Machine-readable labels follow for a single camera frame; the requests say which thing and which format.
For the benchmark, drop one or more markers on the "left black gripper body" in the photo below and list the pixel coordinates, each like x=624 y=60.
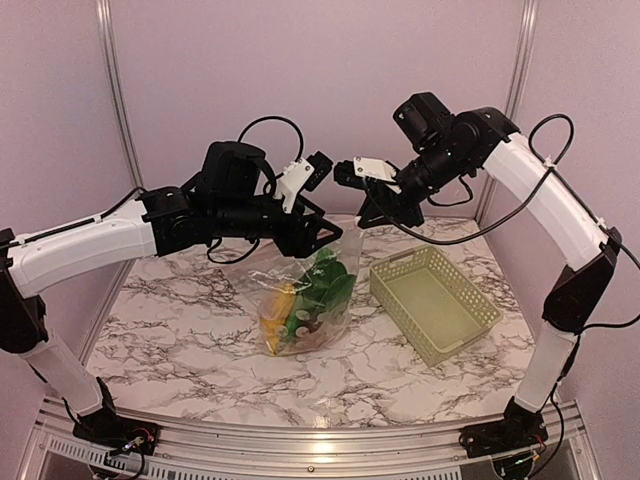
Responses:
x=242 y=222

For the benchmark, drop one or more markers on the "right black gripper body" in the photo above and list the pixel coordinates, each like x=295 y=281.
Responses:
x=442 y=167

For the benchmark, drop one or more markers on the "green white bok choy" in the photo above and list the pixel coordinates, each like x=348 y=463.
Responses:
x=322 y=295

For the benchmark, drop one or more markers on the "clear zip top bag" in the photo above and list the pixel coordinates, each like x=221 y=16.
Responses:
x=268 y=270

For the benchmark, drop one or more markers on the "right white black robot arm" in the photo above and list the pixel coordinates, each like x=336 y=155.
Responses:
x=450 y=146

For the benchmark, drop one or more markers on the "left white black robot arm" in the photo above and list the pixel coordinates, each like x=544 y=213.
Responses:
x=236 y=194

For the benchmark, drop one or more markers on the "beige perforated plastic basket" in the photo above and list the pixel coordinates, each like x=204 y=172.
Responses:
x=432 y=302

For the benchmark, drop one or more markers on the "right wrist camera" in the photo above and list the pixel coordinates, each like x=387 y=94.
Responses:
x=364 y=171

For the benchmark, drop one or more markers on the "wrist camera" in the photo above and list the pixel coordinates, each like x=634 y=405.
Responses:
x=302 y=174
x=364 y=171

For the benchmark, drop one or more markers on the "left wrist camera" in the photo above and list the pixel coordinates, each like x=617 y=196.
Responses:
x=302 y=174

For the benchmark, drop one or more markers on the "right aluminium frame post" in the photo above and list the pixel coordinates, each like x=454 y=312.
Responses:
x=516 y=89

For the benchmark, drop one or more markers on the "aluminium frame post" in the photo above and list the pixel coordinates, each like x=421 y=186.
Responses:
x=516 y=89
x=109 y=49

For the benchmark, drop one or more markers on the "front aluminium rail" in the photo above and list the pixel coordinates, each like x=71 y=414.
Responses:
x=193 y=449

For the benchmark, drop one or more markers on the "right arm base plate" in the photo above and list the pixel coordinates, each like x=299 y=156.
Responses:
x=500 y=436

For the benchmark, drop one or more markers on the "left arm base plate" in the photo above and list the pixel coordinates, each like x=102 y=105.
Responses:
x=119 y=434

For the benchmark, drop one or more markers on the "left aluminium frame post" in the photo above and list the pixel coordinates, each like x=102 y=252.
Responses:
x=109 y=49

